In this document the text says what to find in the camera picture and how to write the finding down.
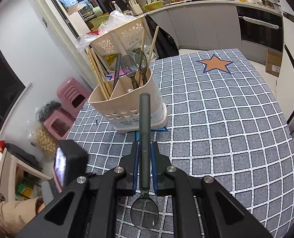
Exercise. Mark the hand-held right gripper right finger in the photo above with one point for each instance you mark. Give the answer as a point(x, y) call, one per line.
point(155, 178)

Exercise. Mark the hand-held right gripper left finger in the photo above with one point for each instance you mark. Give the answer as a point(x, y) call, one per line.
point(136, 168)

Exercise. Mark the beige plastic utensil holder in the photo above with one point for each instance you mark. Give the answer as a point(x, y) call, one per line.
point(127, 106)

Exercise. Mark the wooden chopstick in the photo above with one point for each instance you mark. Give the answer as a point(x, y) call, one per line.
point(94, 72)
point(99, 70)
point(102, 69)
point(153, 42)
point(143, 39)

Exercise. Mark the dark spoons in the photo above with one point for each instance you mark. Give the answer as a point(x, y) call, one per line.
point(128, 65)

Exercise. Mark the person's left forearm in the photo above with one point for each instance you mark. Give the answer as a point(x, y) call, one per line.
point(8, 215)

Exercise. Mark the bag of potatoes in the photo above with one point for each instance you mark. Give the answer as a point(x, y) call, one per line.
point(45, 140)

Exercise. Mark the pink plastic stool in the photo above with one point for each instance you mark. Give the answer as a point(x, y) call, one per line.
point(73, 96)
point(57, 125)

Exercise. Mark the dark folded cloth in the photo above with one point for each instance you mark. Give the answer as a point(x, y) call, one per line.
point(21, 155)

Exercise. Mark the dark vegetable bag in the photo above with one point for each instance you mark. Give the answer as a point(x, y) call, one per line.
point(49, 110)

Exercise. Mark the white storage shelf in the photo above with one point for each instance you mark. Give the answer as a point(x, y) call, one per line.
point(10, 178)

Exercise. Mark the checked grey tablecloth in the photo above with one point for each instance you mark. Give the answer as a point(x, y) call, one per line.
point(223, 129)

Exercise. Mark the pink paper star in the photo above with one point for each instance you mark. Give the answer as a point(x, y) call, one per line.
point(111, 76)

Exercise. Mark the yellow bag in cart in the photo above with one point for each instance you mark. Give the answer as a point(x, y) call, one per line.
point(111, 59)

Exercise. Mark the orange paper star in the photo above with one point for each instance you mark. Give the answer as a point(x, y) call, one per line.
point(215, 64)

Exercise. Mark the black plastic bag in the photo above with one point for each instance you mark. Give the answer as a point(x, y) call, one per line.
point(163, 39)

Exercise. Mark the beige plastic basket cart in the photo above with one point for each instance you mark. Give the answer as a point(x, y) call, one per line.
point(127, 36)

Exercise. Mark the green plastic basins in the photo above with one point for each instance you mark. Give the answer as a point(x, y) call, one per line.
point(98, 21)

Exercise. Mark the clear plastic bags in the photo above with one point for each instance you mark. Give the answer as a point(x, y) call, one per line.
point(112, 22)

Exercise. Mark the grey kitchen cabinets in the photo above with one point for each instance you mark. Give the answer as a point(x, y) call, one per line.
point(199, 27)

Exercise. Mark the spray bottle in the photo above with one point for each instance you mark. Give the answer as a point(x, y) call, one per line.
point(116, 7)

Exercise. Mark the blue white package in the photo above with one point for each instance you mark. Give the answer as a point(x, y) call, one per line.
point(68, 1)

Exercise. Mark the white chopstick caddy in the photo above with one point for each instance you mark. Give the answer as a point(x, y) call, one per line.
point(136, 8)

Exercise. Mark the green colander basket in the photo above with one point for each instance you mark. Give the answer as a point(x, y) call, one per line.
point(152, 6)

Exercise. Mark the cardboard box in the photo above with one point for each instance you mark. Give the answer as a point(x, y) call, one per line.
point(273, 63)

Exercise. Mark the white fridge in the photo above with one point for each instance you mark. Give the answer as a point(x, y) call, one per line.
point(292, 67)

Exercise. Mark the built-in black oven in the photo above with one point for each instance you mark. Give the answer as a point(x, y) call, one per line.
point(259, 27)

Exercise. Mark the small steel saucepan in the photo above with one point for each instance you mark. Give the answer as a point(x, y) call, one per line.
point(268, 2)

